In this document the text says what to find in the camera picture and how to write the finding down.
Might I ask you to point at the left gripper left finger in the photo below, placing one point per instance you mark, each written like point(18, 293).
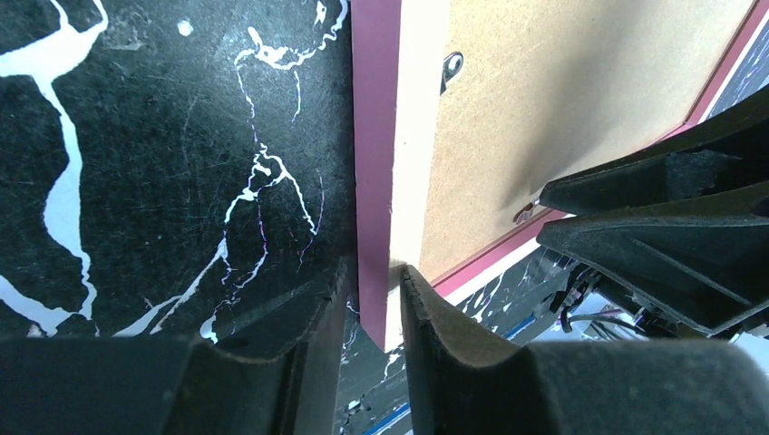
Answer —
point(278, 375)

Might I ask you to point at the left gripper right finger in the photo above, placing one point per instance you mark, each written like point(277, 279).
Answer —
point(464, 379)

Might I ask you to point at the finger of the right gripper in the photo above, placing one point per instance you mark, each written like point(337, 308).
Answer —
point(704, 260)
point(728, 151)

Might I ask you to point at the brown cardboard backing board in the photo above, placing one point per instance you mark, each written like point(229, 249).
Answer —
point(549, 88)

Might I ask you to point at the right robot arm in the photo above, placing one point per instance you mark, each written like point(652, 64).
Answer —
point(590, 296)

